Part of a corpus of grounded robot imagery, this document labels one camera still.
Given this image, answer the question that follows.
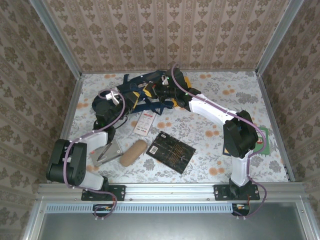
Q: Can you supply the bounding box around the navy blue backpack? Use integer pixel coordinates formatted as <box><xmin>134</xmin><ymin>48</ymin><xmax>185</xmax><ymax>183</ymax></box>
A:
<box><xmin>91</xmin><ymin>70</ymin><xmax>176</xmax><ymax>127</ymax></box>

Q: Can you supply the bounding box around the white red stationery pack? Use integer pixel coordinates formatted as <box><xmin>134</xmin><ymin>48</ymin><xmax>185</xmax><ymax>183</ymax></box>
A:
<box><xmin>133</xmin><ymin>111</ymin><xmax>157</xmax><ymax>137</ymax></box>

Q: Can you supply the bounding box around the tan pencil case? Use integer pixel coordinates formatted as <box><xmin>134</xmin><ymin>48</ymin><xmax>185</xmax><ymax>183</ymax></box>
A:
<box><xmin>119</xmin><ymin>139</ymin><xmax>147</xmax><ymax>168</ymax></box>

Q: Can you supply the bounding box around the black book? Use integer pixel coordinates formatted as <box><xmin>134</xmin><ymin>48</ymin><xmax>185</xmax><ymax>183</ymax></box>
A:
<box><xmin>145</xmin><ymin>131</ymin><xmax>197</xmax><ymax>175</ymax></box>

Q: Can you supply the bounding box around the green book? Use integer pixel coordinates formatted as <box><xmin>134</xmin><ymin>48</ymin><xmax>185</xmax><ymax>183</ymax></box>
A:
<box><xmin>254</xmin><ymin>126</ymin><xmax>271</xmax><ymax>156</ymax></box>

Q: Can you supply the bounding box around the grey metal panel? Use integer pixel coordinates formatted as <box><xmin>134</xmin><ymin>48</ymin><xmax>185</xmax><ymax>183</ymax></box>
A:
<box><xmin>37</xmin><ymin>212</ymin><xmax>308</xmax><ymax>240</ymax></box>

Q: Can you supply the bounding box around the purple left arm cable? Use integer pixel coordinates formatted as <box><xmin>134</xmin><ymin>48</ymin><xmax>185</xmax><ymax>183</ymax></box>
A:
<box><xmin>62</xmin><ymin>88</ymin><xmax>127</xmax><ymax>222</ymax></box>

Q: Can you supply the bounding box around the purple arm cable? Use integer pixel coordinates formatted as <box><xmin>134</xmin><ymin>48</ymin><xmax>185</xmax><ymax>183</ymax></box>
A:
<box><xmin>62</xmin><ymin>88</ymin><xmax>127</xmax><ymax>222</ymax></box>
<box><xmin>171</xmin><ymin>63</ymin><xmax>268</xmax><ymax>220</ymax></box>

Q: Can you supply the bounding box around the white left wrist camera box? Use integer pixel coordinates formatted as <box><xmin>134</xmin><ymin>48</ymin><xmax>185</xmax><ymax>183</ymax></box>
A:
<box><xmin>104</xmin><ymin>90</ymin><xmax>121</xmax><ymax>105</ymax></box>

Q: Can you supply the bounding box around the aluminium table edge rail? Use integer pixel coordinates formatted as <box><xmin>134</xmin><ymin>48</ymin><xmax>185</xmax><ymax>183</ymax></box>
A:
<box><xmin>81</xmin><ymin>68</ymin><xmax>258</xmax><ymax>75</ymax></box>
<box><xmin>46</xmin><ymin>73</ymin><xmax>85</xmax><ymax>183</ymax></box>
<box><xmin>257</xmin><ymin>73</ymin><xmax>296</xmax><ymax>182</ymax></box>

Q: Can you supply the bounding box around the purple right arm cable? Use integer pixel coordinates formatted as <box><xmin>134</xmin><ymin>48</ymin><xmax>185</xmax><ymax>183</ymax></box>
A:
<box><xmin>171</xmin><ymin>63</ymin><xmax>268</xmax><ymax>220</ymax></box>

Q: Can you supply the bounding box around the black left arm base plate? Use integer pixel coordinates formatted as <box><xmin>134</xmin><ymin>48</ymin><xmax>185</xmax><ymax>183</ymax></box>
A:
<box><xmin>81</xmin><ymin>184</ymin><xmax>126</xmax><ymax>202</ymax></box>

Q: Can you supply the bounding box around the aluminium frame post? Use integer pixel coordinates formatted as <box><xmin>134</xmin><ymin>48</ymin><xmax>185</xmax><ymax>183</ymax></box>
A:
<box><xmin>28</xmin><ymin>0</ymin><xmax>82</xmax><ymax>78</ymax></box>
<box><xmin>256</xmin><ymin>0</ymin><xmax>305</xmax><ymax>75</ymax></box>

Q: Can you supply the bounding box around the aluminium mounting rail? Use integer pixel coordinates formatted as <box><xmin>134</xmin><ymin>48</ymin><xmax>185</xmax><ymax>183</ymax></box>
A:
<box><xmin>37</xmin><ymin>182</ymin><xmax>307</xmax><ymax>201</ymax></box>

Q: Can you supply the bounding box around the grey slotted cable duct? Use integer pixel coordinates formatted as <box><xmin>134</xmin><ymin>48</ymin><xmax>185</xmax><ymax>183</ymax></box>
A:
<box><xmin>46</xmin><ymin>202</ymin><xmax>235</xmax><ymax>214</ymax></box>

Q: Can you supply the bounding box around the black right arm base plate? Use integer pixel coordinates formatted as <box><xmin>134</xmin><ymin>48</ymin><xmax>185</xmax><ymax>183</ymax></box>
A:
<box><xmin>213</xmin><ymin>184</ymin><xmax>261</xmax><ymax>202</ymax></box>

